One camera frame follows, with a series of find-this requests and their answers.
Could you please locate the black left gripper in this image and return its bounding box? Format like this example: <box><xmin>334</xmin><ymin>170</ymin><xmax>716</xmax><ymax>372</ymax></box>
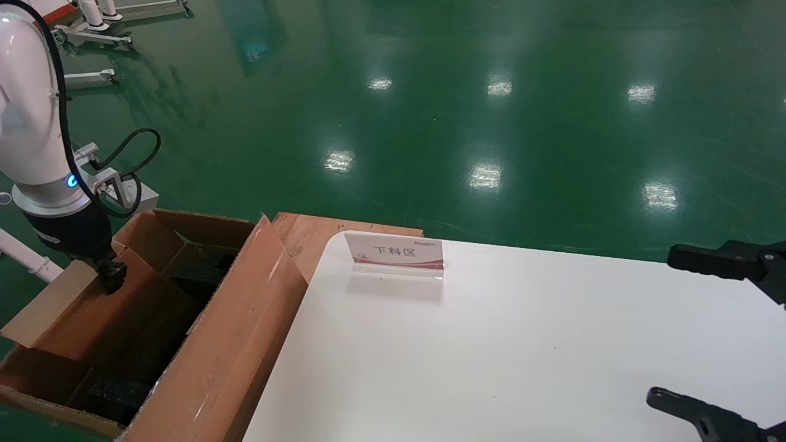
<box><xmin>23</xmin><ymin>201</ymin><xmax>128</xmax><ymax>294</ymax></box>

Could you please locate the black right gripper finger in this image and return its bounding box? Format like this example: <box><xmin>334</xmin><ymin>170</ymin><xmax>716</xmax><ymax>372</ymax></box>
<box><xmin>668</xmin><ymin>241</ymin><xmax>786</xmax><ymax>306</ymax></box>
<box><xmin>647</xmin><ymin>387</ymin><xmax>786</xmax><ymax>442</ymax></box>

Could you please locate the large open cardboard box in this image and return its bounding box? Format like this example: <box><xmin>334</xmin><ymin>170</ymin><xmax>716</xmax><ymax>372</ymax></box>
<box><xmin>0</xmin><ymin>209</ymin><xmax>424</xmax><ymax>442</ymax></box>

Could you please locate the short black looped cable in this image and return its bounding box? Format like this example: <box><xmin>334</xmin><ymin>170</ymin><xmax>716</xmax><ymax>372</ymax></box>
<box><xmin>92</xmin><ymin>128</ymin><xmax>162</xmax><ymax>219</ymax></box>

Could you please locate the white metal stand base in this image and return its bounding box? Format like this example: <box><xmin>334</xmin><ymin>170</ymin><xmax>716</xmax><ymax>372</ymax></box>
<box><xmin>50</xmin><ymin>0</ymin><xmax>191</xmax><ymax>51</ymax></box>

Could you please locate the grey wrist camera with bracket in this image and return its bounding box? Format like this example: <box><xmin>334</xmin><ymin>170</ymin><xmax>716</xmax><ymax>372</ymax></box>
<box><xmin>74</xmin><ymin>142</ymin><xmax>159</xmax><ymax>215</ymax></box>

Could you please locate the small cardboard box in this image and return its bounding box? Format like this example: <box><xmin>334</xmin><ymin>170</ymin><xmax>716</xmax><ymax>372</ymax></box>
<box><xmin>0</xmin><ymin>258</ymin><xmax>202</xmax><ymax>364</ymax></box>

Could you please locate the acrylic sign with red stripe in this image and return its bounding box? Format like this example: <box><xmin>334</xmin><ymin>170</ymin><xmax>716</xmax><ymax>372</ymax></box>
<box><xmin>344</xmin><ymin>232</ymin><xmax>445</xmax><ymax>282</ymax></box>

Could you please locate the black foam padding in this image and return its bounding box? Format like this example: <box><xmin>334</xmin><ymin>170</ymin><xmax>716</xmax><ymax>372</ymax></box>
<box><xmin>66</xmin><ymin>242</ymin><xmax>240</xmax><ymax>425</ymax></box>

